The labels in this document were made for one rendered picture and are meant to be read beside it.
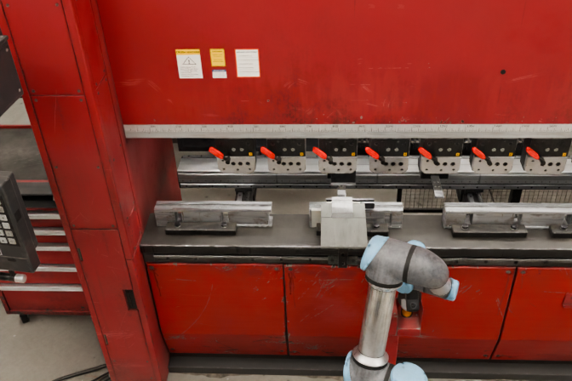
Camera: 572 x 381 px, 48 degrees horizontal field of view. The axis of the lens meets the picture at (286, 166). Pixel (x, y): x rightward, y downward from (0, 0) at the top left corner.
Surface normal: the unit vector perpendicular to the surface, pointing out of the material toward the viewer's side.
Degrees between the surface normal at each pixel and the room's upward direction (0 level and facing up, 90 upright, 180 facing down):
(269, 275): 90
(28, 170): 0
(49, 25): 90
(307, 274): 90
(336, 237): 0
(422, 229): 0
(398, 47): 90
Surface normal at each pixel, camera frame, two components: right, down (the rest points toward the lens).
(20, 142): -0.04, -0.80
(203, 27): -0.05, 0.59
